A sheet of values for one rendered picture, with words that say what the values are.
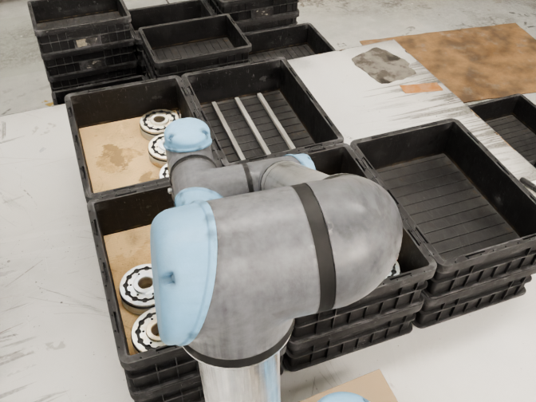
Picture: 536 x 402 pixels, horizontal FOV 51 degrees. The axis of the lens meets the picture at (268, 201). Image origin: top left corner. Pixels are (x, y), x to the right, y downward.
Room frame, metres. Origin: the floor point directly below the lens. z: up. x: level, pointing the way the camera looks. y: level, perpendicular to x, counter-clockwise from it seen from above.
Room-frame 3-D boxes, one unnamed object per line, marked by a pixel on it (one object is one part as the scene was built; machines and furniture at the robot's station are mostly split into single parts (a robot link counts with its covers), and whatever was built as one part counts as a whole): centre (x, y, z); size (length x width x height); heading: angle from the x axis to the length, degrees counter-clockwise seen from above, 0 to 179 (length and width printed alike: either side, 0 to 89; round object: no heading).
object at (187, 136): (0.72, 0.13, 1.15); 0.09 x 0.08 x 0.11; 16
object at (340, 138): (1.17, 0.03, 0.92); 0.40 x 0.30 x 0.02; 22
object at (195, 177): (0.63, 0.09, 1.15); 0.11 x 0.11 x 0.08; 16
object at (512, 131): (1.89, -1.03, 0.26); 0.40 x 0.30 x 0.23; 24
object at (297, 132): (1.17, 0.03, 0.87); 0.40 x 0.30 x 0.11; 22
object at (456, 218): (0.92, -0.39, 0.87); 0.40 x 0.30 x 0.11; 22
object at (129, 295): (0.66, 0.23, 0.86); 0.10 x 0.10 x 0.01
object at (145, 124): (1.19, 0.29, 0.86); 0.10 x 0.10 x 0.01
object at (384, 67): (1.77, -0.39, 0.71); 0.22 x 0.19 x 0.01; 24
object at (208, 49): (2.11, 0.33, 0.37); 0.40 x 0.30 x 0.45; 114
